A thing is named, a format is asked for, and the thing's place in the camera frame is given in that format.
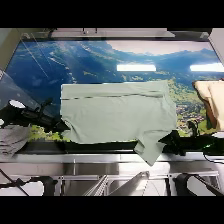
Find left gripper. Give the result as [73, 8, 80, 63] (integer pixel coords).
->
[45, 115, 71, 133]

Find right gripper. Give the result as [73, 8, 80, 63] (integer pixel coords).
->
[158, 130, 187, 156]

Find pale green T-shirt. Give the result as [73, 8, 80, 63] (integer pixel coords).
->
[60, 79, 178, 167]

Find grey garment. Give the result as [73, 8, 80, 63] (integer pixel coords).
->
[0, 124, 33, 160]

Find beige garment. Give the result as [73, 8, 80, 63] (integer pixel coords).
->
[192, 79, 224, 132]

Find black cable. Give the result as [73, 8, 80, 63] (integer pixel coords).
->
[201, 150, 224, 165]
[0, 168, 34, 197]

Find silver frame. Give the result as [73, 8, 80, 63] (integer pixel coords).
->
[0, 151, 224, 197]

